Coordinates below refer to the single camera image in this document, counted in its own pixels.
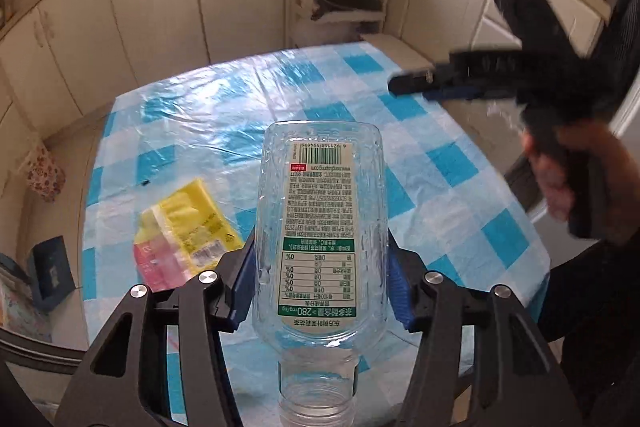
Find person's right hand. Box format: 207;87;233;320
520;121;640;249

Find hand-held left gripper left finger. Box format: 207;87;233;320
55;234;258;427

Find blue checkered tablecloth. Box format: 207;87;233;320
82;41;552;427

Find clear plastic bottle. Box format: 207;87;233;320
251;121;391;427

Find cream cabinet doors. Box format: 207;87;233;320
0;0;292;138

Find dark blue floor box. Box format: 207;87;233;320
27;236;76;312

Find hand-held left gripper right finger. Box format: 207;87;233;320
387;237;584;427

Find floral bag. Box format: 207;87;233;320
25;144;67;203

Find white step stool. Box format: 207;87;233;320
361;32;434;70

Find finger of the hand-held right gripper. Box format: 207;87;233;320
389;63;482;102

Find person's right forearm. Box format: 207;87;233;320
537;234;640;410

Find yellow and pink wrapper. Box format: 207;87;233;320
132;178;244;292

